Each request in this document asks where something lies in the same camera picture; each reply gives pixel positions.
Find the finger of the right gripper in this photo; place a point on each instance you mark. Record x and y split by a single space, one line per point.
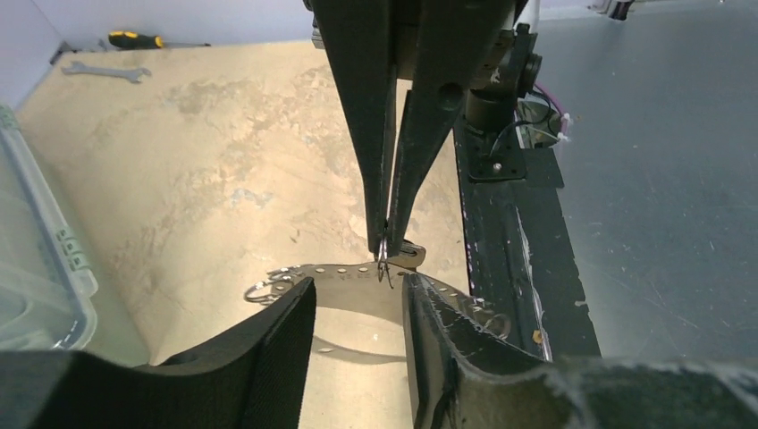
454 38
357 38

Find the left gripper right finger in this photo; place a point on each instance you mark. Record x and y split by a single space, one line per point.
461 375

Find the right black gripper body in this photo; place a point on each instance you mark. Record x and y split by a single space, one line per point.
508 69

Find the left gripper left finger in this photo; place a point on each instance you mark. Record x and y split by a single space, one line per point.
249 376

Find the white oval keyring holder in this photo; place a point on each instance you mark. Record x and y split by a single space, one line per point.
360 288

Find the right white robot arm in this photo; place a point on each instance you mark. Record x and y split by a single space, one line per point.
486 111

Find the clear plastic storage box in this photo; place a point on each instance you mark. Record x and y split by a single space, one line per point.
46 279

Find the yellow black screwdriver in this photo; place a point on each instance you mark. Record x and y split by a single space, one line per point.
129 40

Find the silver open-end spanner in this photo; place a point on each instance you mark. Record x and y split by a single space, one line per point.
131 75

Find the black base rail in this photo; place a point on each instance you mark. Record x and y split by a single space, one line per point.
520 260

